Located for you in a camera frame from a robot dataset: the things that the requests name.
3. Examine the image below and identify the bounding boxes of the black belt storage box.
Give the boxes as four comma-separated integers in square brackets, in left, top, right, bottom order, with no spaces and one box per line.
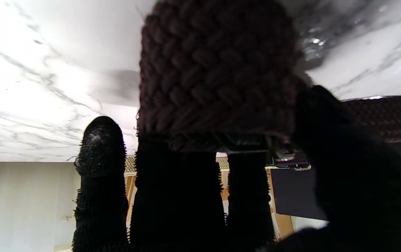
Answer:
[270,167,328,221]

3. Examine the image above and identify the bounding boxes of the beige woven belt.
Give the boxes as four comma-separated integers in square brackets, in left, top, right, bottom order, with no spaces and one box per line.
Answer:
[125,156,229,174]

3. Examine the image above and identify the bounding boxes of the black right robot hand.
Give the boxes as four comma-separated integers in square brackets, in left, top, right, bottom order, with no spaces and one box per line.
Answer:
[73,86,401,252]

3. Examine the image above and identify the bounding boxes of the black belt with silver buckle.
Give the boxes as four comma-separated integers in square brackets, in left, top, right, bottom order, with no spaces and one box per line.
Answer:
[137,0,401,172]

